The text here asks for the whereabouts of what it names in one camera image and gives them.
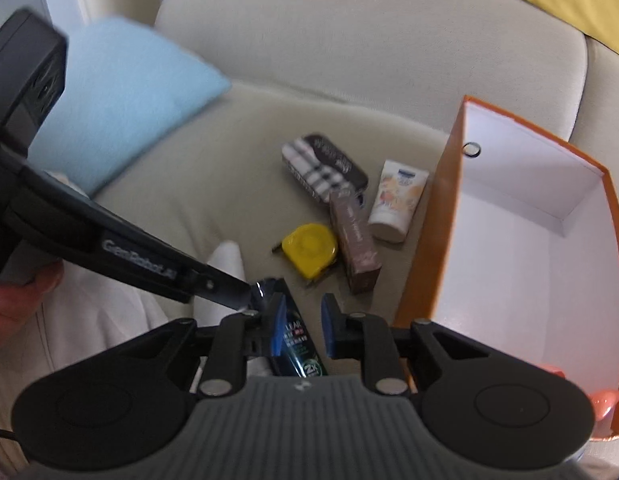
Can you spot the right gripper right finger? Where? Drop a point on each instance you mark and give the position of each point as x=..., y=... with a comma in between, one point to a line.
x=482, y=404

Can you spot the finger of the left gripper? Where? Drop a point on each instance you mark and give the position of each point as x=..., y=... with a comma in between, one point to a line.
x=197, y=279

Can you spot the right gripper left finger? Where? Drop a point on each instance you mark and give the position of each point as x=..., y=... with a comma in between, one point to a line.
x=130, y=401

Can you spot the pink pump bottle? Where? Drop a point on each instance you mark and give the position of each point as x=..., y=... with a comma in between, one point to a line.
x=603, y=401

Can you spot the yellow tape measure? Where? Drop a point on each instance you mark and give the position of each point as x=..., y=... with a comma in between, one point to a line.
x=312, y=249

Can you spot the person's left hand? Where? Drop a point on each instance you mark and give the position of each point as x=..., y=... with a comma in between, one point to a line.
x=18, y=303

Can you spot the light blue cushion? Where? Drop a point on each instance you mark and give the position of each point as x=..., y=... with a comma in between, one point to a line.
x=126, y=87

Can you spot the beige fabric sofa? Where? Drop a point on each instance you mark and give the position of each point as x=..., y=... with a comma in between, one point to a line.
x=382, y=79

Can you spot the brown rectangular carton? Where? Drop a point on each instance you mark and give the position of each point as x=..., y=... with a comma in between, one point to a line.
x=362, y=261

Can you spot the orange white cardboard box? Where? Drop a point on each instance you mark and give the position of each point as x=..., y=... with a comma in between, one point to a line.
x=519, y=247

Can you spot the white cream tube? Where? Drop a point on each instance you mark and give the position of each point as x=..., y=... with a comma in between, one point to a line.
x=399, y=192

